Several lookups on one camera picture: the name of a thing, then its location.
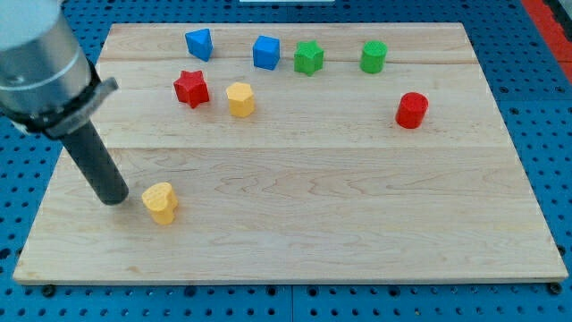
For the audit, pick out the blue cube block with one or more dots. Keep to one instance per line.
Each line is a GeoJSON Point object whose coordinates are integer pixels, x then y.
{"type": "Point", "coordinates": [266, 52]}

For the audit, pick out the blue triangle block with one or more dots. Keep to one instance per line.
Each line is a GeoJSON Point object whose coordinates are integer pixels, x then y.
{"type": "Point", "coordinates": [199, 44]}

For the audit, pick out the red cylinder block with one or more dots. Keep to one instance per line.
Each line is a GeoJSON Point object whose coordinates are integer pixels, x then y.
{"type": "Point", "coordinates": [411, 110]}

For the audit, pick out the green star block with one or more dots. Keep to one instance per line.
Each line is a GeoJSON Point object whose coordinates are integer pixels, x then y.
{"type": "Point", "coordinates": [308, 57]}

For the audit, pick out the wooden board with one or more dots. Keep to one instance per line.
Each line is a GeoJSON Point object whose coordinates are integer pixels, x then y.
{"type": "Point", "coordinates": [319, 185]}

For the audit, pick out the red star block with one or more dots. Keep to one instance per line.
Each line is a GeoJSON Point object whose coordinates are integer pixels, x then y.
{"type": "Point", "coordinates": [191, 88]}

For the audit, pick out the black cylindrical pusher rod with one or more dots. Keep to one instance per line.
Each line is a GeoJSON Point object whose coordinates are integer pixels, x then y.
{"type": "Point", "coordinates": [90, 155]}

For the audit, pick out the green cylinder block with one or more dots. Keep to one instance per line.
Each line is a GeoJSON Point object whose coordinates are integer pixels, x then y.
{"type": "Point", "coordinates": [373, 56]}

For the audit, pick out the yellow hexagon block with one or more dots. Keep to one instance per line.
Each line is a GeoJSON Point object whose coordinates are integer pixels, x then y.
{"type": "Point", "coordinates": [241, 99]}

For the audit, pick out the yellow heart block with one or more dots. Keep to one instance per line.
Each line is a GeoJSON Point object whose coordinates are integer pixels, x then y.
{"type": "Point", "coordinates": [160, 200]}

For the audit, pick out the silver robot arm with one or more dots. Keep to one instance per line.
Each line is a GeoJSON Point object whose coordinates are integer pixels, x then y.
{"type": "Point", "coordinates": [49, 86]}

